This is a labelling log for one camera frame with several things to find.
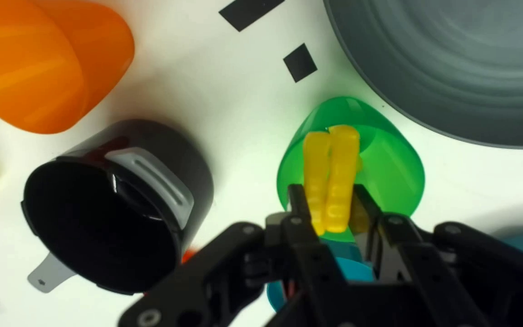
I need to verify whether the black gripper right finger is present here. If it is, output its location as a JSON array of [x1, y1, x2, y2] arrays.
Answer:
[[350, 186, 523, 327]]

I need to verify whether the yellow fry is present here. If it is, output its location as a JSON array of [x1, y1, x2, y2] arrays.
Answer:
[[325, 126, 360, 233], [303, 132, 330, 237]]

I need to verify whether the orange plastic cup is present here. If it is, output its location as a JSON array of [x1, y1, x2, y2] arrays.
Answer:
[[0, 0, 134, 135]]

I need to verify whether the green plastic cup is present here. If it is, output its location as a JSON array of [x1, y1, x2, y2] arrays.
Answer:
[[276, 95, 427, 244]]

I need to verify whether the black saucepan grey handle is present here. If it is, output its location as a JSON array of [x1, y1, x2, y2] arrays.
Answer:
[[22, 121, 214, 295]]

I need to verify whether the grey round plate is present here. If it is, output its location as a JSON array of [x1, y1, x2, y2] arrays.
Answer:
[[323, 0, 523, 148]]

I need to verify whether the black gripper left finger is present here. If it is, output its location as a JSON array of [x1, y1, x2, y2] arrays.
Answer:
[[118, 186, 360, 327]]

